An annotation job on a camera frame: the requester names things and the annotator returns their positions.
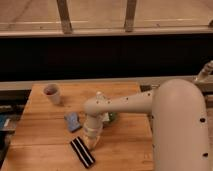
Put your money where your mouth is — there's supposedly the white bottle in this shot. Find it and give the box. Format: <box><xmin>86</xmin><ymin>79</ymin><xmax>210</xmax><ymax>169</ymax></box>
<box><xmin>96</xmin><ymin>91</ymin><xmax>107</xmax><ymax>100</ymax></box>

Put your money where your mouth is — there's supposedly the green plate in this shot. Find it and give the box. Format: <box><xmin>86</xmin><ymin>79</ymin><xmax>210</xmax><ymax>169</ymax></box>
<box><xmin>102</xmin><ymin>112</ymin><xmax>117</xmax><ymax>127</ymax></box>

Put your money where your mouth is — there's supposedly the black white striped eraser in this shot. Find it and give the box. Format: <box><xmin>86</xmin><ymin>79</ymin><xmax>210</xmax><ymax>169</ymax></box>
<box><xmin>70</xmin><ymin>137</ymin><xmax>96</xmax><ymax>169</ymax></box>

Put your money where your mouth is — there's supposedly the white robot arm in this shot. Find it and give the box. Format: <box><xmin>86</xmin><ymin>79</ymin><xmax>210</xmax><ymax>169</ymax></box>
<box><xmin>83</xmin><ymin>60</ymin><xmax>213</xmax><ymax>171</ymax></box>

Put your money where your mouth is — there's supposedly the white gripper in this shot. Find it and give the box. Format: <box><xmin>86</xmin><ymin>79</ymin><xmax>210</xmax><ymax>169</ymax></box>
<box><xmin>83</xmin><ymin>124</ymin><xmax>102</xmax><ymax>150</ymax></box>

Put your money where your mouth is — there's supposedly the blue object at left edge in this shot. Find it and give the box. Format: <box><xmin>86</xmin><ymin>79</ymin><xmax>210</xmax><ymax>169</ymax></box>
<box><xmin>0</xmin><ymin>115</ymin><xmax>10</xmax><ymax>130</ymax></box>

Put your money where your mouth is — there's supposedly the blue sponge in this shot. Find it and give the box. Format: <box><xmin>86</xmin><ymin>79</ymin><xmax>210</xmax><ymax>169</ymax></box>
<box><xmin>65</xmin><ymin>113</ymin><xmax>81</xmax><ymax>132</ymax></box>

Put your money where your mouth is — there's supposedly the white paper cup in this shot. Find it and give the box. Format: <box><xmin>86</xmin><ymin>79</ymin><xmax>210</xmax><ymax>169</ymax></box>
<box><xmin>43</xmin><ymin>84</ymin><xmax>61</xmax><ymax>105</ymax></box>

